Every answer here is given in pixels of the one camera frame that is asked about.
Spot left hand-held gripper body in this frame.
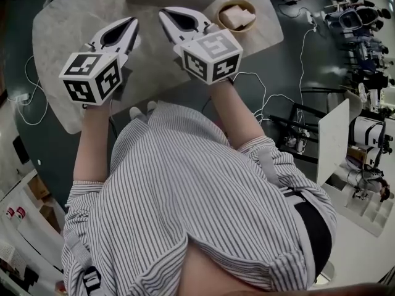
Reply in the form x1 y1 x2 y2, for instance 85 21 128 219
59 43 129 106

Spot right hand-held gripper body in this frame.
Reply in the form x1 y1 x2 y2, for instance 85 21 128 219
172 24 244 86

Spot person's left forearm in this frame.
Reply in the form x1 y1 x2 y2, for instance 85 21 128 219
73 102 112 184

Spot person's right forearm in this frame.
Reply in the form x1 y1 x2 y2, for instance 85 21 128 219
209 80 268 149

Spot brown cardboard box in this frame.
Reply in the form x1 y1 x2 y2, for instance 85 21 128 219
27 174 51 200

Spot round bamboo basket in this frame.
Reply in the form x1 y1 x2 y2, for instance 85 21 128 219
215 0 257 33

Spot grey stone-look table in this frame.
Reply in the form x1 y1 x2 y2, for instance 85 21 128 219
32 0 285 135

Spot person's left white shoe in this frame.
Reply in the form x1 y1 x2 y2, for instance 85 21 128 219
129 106 145 123

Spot black flat monitor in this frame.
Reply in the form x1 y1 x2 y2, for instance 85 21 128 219
12 136 31 165

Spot white blue office chair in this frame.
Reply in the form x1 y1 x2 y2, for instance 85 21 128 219
338 8 362 30

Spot person's striped shirt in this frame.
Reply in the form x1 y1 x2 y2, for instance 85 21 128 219
60 100 339 296

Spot white shell chair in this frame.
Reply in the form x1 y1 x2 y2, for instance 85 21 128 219
326 89 364 117

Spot white black robot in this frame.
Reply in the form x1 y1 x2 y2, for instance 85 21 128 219
348 115 395 166

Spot person's black worn pack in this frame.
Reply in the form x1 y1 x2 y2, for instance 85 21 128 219
293 199 333 285

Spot person's chest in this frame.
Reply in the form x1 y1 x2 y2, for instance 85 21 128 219
180 244 272 296

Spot white compartment organizer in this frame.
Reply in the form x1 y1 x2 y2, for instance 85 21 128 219
344 177 395 237

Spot looped white cable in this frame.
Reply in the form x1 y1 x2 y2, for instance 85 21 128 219
233 71 297 125

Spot long white cable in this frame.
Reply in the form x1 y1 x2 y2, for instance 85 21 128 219
15 55 49 126
299 26 315 110

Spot person's right grey harness strap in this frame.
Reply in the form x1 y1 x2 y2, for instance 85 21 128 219
256 148 306 202

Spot person's grey harness strap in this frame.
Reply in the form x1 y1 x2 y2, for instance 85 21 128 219
256 148 306 202
63 232 102 296

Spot white table black frame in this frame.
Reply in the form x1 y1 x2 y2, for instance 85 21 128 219
268 98 351 186

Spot person's left grey harness strap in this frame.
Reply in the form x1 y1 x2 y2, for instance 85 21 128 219
63 232 102 296

